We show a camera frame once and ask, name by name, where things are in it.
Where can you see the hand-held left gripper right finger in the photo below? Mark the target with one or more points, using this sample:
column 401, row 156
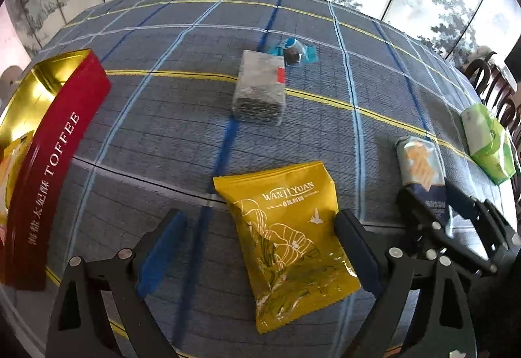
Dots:
column 358, row 248

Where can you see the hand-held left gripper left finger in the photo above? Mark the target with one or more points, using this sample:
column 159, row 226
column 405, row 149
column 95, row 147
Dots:
column 163, row 252

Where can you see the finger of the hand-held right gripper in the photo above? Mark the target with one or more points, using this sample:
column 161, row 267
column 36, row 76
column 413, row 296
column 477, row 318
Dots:
column 488, row 223
column 419, row 219

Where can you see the blue white biscuit packet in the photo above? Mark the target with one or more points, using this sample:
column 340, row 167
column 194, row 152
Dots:
column 419, row 162

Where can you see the yellow snack packet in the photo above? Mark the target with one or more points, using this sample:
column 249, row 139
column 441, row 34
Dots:
column 285, row 244

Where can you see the red tin box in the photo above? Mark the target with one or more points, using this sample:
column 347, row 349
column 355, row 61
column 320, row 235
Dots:
column 53, row 162

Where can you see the green tissue pack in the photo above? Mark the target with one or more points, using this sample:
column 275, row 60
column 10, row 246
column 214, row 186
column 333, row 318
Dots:
column 488, row 146

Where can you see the dark wooden chair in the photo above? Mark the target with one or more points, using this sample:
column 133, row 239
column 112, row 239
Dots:
column 511, row 110
column 484, row 71

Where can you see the blue plaid tablecloth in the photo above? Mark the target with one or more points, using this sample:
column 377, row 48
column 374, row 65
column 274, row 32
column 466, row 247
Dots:
column 163, row 118

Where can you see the clear packet with red label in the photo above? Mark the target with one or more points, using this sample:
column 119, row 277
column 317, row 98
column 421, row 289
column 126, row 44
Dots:
column 256, row 89

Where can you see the teal wrapped candy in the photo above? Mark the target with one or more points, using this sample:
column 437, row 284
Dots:
column 293, row 53

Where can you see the grey rounded object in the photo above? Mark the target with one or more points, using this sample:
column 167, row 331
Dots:
column 8, row 77

